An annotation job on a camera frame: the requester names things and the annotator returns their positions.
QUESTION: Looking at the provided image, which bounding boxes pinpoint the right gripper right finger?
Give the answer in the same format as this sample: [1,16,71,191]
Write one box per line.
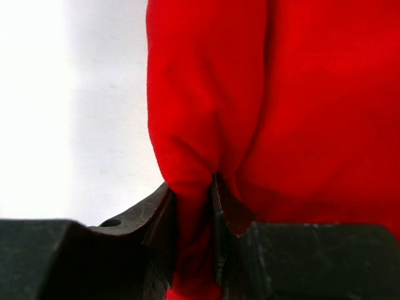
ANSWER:
[211,175,399,299]

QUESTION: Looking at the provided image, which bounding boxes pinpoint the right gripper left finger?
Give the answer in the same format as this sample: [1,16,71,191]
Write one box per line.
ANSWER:
[1,184,176,299]

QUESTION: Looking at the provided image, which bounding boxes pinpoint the red t shirt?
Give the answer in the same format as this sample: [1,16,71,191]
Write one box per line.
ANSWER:
[146,1,399,299]

